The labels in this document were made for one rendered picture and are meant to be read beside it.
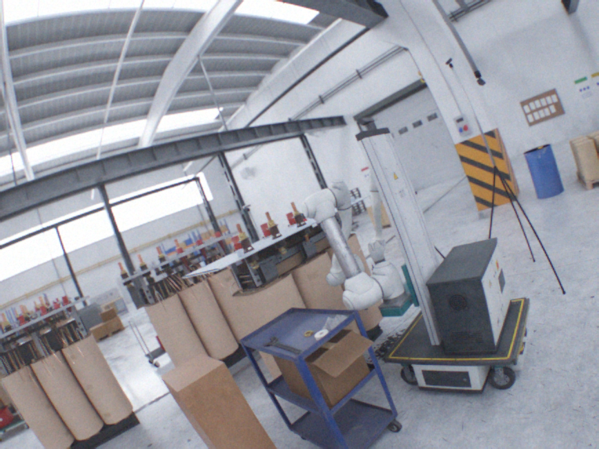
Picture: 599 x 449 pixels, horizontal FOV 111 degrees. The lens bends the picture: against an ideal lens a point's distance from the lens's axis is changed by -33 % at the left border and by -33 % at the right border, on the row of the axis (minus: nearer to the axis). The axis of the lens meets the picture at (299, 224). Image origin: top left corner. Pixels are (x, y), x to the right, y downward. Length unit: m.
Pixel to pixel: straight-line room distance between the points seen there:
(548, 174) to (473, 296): 4.59
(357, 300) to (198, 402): 1.04
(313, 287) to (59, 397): 2.82
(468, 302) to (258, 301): 1.37
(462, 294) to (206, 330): 2.86
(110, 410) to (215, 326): 1.61
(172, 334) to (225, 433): 2.02
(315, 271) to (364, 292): 0.74
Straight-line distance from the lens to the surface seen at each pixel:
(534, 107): 14.72
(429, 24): 7.07
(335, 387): 1.62
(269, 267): 2.24
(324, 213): 1.81
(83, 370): 3.53
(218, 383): 1.70
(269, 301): 2.19
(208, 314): 3.72
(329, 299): 2.54
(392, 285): 1.90
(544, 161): 6.08
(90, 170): 10.43
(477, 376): 2.01
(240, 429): 1.84
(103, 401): 3.62
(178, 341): 3.63
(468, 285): 1.73
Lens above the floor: 1.51
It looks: 3 degrees down
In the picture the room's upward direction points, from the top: 23 degrees counter-clockwise
